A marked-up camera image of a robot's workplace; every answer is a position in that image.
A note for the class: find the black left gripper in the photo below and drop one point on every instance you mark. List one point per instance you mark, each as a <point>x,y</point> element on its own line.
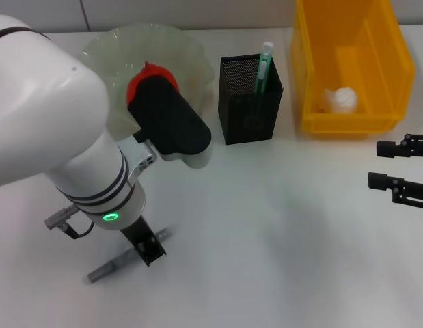
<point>137,234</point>

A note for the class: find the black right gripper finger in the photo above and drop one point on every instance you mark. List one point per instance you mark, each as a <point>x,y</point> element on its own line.
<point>378,181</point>
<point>385,148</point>

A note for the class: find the grey silver marker pen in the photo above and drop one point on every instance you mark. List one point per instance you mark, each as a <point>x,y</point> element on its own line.
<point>105,270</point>

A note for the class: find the white paper ball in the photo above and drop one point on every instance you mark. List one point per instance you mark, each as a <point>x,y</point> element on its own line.
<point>344,99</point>

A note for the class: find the mint green utility knife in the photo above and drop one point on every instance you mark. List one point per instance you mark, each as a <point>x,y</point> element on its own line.
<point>262,75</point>

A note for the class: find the orange fruit with stem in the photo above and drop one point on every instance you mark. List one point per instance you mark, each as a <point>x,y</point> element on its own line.
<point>153,72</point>

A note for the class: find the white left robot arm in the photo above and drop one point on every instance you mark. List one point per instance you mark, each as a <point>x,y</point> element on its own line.
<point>43,119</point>

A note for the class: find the black mesh pen holder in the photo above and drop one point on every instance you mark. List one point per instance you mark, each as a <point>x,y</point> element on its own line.
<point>248,116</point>

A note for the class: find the translucent green wavy fruit plate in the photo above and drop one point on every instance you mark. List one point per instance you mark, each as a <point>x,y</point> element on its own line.
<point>184,51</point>

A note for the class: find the yellow plastic storage bin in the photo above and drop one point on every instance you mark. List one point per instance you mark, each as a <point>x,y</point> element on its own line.
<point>334,119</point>

